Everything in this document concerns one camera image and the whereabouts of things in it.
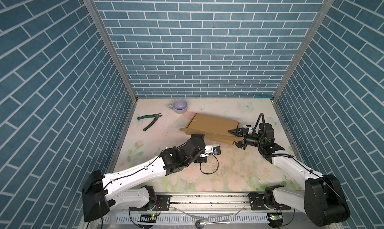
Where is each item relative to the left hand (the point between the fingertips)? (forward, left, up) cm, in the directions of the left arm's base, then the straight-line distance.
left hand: (204, 141), depth 75 cm
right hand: (+5, -13, 0) cm, 14 cm away
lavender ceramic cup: (+40, +17, -16) cm, 46 cm away
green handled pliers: (+32, +32, -19) cm, 49 cm away
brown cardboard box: (+9, -5, -1) cm, 11 cm away
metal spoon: (-32, +3, -17) cm, 37 cm away
